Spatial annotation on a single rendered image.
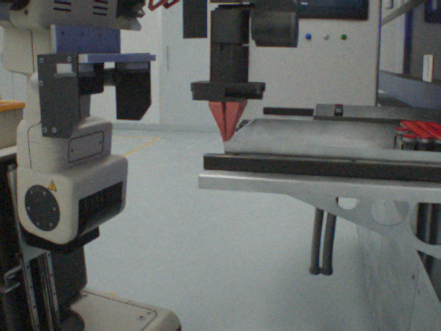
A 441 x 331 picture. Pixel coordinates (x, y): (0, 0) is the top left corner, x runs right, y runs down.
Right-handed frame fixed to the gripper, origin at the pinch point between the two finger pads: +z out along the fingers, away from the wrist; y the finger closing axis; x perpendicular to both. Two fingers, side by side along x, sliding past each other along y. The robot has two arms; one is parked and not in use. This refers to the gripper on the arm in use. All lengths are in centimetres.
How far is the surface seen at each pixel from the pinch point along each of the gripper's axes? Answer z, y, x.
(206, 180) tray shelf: 3.0, -0.4, -10.8
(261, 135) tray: 2.0, 2.4, 19.2
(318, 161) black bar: 0.2, 13.7, -7.8
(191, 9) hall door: -80, -171, 541
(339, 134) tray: 0.9, 17.4, 19.8
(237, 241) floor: 91, -29, 168
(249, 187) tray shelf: 3.5, 5.2, -10.8
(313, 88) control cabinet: -3, 11, 89
